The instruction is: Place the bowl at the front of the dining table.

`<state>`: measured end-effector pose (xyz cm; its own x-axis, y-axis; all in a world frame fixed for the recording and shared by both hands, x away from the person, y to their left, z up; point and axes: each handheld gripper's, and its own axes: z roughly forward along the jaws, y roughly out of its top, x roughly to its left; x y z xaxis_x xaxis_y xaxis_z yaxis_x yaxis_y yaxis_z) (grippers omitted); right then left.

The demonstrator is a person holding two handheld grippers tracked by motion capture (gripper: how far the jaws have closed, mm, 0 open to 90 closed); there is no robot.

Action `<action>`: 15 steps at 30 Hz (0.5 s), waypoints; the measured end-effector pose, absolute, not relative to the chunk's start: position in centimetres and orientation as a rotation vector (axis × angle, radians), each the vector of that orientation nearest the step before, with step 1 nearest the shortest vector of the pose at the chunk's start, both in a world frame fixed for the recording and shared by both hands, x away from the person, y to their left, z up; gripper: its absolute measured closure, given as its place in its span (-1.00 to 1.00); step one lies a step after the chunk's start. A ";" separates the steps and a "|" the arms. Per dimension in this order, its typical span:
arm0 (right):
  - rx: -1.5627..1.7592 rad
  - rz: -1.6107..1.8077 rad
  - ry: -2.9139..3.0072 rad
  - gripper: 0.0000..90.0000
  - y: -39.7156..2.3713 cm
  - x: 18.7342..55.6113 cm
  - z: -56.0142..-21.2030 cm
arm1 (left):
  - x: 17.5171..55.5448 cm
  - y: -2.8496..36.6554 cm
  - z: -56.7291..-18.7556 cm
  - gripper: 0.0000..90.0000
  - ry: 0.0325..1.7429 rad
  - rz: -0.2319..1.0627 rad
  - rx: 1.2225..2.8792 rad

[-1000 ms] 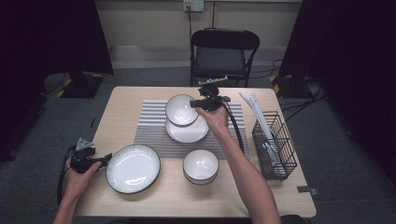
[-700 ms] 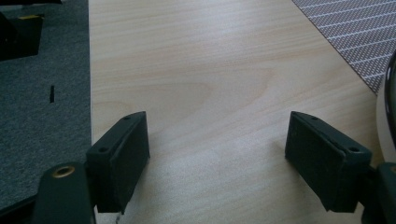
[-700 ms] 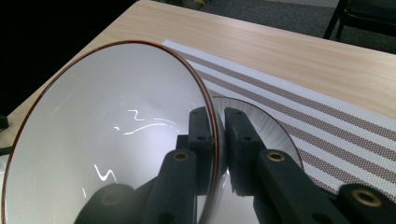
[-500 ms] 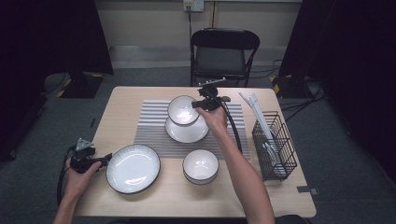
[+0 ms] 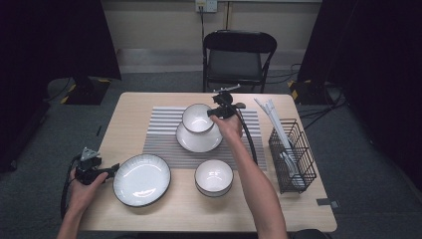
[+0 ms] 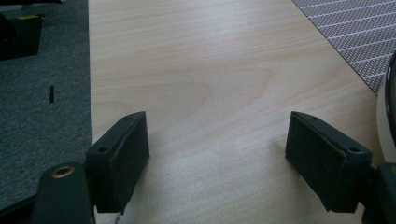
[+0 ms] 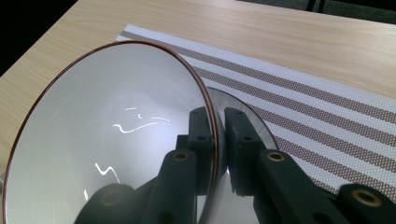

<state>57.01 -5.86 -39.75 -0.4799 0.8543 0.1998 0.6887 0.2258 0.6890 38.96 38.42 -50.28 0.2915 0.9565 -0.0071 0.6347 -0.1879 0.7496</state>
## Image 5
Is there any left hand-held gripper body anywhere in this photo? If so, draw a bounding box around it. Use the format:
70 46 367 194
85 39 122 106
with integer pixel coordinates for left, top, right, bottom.
74 146 104 186

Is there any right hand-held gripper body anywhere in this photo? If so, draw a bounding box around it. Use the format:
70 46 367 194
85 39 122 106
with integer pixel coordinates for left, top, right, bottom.
212 84 242 120

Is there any white bowl dark rim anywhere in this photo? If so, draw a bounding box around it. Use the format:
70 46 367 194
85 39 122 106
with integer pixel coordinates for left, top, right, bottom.
194 158 234 198
181 103 216 134

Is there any white plate dark rim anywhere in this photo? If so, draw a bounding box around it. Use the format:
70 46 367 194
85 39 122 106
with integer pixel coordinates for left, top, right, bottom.
175 120 224 153
112 152 172 208

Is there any black wire basket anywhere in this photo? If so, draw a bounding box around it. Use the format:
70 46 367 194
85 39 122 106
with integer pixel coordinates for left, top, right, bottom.
268 118 317 194

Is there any person's right hand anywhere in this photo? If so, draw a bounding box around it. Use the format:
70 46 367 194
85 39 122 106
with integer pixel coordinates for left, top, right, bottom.
211 114 244 143

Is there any person's left hand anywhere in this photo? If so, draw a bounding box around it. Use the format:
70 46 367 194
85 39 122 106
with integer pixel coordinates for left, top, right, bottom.
68 178 108 217

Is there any black folding chair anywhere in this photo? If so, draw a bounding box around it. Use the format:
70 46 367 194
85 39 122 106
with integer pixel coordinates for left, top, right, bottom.
202 29 278 94

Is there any bundle of white chopsticks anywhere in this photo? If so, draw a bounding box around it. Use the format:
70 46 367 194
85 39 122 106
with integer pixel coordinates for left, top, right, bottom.
254 98 294 150

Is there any grey striped placemat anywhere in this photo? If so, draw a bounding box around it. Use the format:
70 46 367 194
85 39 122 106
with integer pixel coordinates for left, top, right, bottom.
142 106 268 171

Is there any black stand base yellow tape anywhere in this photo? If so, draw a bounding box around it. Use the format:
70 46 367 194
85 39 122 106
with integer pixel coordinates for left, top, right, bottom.
288 79 332 107
61 74 112 107

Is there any white spoon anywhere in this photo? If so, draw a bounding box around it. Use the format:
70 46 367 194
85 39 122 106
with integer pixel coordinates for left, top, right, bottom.
280 148 305 187

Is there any dark curtain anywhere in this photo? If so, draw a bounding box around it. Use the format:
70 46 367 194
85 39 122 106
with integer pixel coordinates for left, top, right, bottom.
0 0 122 173
297 0 422 197

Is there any grey tape strip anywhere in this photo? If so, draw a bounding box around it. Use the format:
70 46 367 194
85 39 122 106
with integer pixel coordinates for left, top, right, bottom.
316 197 341 209

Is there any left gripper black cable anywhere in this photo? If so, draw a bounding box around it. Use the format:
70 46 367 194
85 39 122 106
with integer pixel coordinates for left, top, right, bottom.
60 153 83 220

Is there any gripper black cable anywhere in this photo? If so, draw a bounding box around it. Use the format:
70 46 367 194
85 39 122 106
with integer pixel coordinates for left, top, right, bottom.
60 153 83 220
233 106 259 165

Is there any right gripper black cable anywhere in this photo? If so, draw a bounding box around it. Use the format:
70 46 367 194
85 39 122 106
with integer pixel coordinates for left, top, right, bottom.
233 106 259 165

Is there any black floor cable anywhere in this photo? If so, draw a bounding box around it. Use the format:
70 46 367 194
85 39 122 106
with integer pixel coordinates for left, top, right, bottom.
300 84 347 130
265 63 303 85
43 78 73 103

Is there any black wall cable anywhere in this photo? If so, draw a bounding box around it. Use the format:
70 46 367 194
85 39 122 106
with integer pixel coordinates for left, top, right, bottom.
198 6 206 44

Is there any white wall outlet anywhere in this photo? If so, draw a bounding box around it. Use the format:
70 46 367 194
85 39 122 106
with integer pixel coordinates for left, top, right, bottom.
194 0 218 14

